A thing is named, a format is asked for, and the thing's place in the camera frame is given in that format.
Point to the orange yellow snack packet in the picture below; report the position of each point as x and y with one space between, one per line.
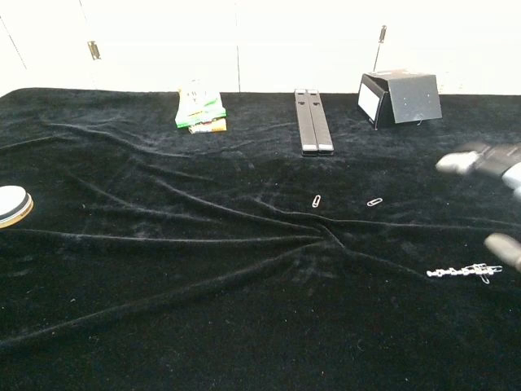
209 127

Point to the dark screen hinge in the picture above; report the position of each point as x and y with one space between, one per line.
383 33

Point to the green snack packet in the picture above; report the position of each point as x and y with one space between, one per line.
199 108

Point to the round tin with white lid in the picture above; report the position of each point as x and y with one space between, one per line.
10 203

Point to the brass screen hinge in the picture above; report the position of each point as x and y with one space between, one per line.
94 49

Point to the black cardboard box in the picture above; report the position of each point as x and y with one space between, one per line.
413 99

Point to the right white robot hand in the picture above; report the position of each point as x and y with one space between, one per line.
488 161

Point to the black velvet tablecloth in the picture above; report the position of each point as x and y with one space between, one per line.
203 309

